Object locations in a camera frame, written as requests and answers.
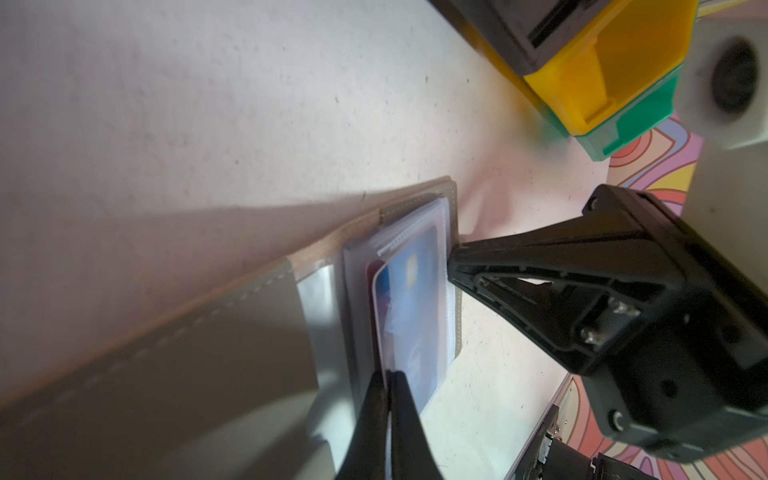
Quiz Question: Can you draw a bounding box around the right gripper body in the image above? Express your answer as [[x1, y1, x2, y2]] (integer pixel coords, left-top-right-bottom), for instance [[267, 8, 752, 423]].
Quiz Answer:
[[582, 185, 767, 463]]

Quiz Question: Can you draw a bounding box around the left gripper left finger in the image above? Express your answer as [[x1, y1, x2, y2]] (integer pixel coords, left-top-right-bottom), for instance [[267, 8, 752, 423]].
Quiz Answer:
[[336, 371, 389, 480]]

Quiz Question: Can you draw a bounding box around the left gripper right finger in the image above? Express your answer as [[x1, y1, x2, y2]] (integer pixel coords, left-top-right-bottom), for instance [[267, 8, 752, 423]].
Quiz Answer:
[[387, 371, 442, 480]]

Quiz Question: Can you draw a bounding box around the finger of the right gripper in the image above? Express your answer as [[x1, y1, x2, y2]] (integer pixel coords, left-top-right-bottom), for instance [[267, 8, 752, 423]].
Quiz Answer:
[[448, 215, 654, 300], [455, 275, 624, 375]]

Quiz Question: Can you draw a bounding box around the grey card holder wallet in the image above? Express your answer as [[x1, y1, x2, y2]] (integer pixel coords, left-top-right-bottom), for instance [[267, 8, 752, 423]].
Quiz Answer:
[[1, 178, 461, 479]]

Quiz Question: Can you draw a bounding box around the blue credit card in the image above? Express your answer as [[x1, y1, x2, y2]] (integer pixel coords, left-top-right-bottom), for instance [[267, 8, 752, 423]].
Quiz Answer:
[[371, 226, 448, 413]]

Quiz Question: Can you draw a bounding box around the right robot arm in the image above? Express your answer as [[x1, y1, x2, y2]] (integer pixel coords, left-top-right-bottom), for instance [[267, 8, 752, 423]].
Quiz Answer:
[[448, 17, 767, 463]]

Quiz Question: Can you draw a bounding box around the green plastic bin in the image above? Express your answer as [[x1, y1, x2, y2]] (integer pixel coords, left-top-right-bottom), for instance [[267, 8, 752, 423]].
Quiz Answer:
[[539, 65, 685, 163]]

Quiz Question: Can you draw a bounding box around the yellow plastic bin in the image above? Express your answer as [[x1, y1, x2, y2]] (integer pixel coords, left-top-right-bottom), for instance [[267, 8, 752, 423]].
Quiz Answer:
[[486, 0, 699, 136]]

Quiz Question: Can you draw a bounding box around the black plastic bin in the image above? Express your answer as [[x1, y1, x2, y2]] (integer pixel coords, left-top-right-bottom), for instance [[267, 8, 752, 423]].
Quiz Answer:
[[432, 0, 609, 76]]

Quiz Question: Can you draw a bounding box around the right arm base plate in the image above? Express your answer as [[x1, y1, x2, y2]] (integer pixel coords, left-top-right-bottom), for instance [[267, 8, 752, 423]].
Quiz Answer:
[[506, 405, 654, 480]]

